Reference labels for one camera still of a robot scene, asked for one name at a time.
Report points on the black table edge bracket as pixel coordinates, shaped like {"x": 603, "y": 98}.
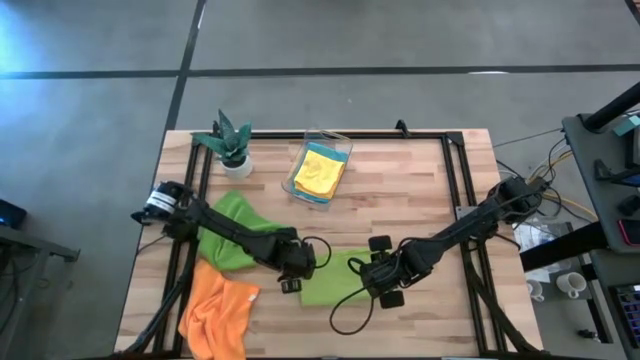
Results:
{"x": 140, "y": 216}

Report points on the white paper sheets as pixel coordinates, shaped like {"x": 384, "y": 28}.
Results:
{"x": 537, "y": 235}

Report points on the black aluminium table frame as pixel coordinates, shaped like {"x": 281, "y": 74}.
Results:
{"x": 350, "y": 135}

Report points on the orange microfiber towel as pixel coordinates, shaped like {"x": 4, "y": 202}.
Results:
{"x": 215, "y": 310}

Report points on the blue microfiber towel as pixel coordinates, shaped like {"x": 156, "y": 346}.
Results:
{"x": 327, "y": 151}

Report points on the pale lime microfiber towel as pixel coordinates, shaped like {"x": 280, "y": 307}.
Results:
{"x": 330, "y": 285}

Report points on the grey side desk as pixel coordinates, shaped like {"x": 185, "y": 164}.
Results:
{"x": 585, "y": 175}

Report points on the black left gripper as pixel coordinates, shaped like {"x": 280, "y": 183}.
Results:
{"x": 297, "y": 260}

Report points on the black slanted pole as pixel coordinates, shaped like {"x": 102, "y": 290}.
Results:
{"x": 612, "y": 107}

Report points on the clear plastic bin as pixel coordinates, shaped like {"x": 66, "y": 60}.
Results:
{"x": 320, "y": 136}

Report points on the black frame clamp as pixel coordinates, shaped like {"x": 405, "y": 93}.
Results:
{"x": 401, "y": 127}

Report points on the snake plant in white pot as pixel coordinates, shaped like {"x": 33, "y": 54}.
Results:
{"x": 231, "y": 145}

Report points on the white mug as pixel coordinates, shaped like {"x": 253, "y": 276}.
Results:
{"x": 570, "y": 284}
{"x": 535, "y": 290}

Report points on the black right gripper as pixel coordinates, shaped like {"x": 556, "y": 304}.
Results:
{"x": 382, "y": 275}

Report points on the black device with blue light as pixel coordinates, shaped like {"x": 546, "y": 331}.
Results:
{"x": 10, "y": 214}

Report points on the small teal box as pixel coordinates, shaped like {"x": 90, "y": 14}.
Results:
{"x": 629, "y": 125}

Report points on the black desk gadget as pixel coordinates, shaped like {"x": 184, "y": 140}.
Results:
{"x": 629, "y": 205}
{"x": 607, "y": 172}

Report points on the bright green microfiber towel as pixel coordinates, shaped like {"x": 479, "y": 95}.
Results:
{"x": 232, "y": 205}

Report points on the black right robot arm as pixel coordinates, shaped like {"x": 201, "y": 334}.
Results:
{"x": 465, "y": 227}

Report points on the yellow microfiber towel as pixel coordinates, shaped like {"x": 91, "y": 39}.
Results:
{"x": 320, "y": 172}

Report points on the backlit keyboard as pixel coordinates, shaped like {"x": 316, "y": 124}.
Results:
{"x": 629, "y": 310}

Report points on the red-edged smartphone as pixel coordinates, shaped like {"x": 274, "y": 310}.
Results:
{"x": 630, "y": 232}

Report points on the black desk support beam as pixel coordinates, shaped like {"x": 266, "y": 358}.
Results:
{"x": 560, "y": 247}

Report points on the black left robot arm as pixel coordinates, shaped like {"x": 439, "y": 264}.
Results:
{"x": 235, "y": 232}

